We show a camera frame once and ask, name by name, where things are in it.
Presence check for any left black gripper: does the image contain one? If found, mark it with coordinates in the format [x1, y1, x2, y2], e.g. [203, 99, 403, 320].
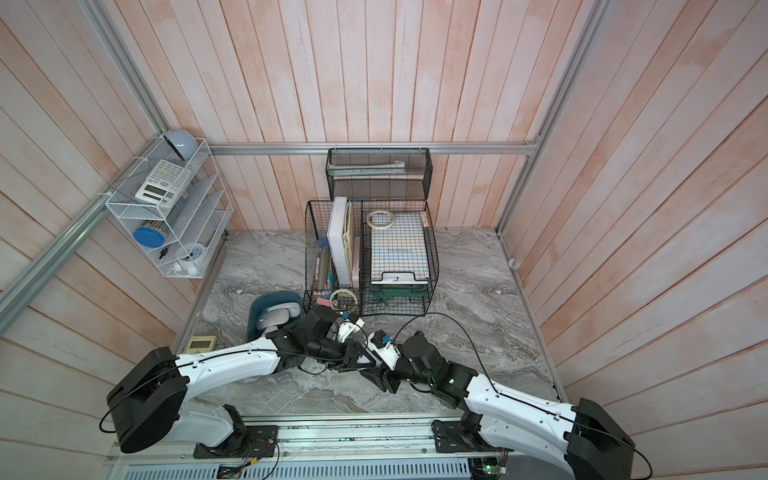
[307, 336, 377, 372]

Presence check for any silver computer mouse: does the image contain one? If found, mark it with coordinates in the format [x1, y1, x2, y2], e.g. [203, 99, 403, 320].
[256, 302, 303, 331]

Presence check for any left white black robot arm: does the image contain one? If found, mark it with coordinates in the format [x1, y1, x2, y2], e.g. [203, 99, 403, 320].
[105, 306, 382, 457]

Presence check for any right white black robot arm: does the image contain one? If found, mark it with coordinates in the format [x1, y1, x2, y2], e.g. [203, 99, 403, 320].
[366, 330, 635, 479]

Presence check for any dark teal storage box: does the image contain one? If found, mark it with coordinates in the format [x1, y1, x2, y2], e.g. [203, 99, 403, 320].
[246, 290, 305, 342]

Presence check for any beige tape roll in basket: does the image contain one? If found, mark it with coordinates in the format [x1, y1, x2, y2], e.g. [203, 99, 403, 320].
[329, 288, 359, 312]

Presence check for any white flat board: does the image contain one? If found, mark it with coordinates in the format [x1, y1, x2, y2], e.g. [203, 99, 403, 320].
[326, 196, 354, 287]

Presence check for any checkered notebook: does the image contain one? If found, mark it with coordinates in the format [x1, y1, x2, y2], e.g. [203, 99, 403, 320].
[370, 211, 430, 285]

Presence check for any small desk calculator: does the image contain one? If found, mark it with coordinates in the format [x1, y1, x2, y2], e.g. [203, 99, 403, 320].
[184, 335, 217, 354]

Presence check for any blue lidded jar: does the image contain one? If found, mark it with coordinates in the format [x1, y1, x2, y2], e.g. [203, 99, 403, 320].
[132, 220, 167, 249]

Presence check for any white calculator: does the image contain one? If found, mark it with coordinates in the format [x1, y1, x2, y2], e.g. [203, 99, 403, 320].
[134, 160, 192, 210]

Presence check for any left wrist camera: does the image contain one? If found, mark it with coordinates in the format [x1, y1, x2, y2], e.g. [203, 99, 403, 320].
[337, 319, 365, 343]

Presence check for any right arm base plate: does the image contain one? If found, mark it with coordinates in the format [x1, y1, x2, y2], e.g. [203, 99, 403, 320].
[431, 420, 495, 453]

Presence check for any black wire basket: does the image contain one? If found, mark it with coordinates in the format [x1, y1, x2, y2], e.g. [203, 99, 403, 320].
[303, 199, 439, 316]

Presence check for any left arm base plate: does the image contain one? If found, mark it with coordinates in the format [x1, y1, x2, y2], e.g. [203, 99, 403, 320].
[193, 425, 279, 459]

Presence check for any black mesh wall basket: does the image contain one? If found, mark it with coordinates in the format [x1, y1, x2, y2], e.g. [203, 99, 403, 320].
[325, 148, 433, 200]

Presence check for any white wire wall shelf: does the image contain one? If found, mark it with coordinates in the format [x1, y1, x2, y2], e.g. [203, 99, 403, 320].
[106, 136, 234, 279]

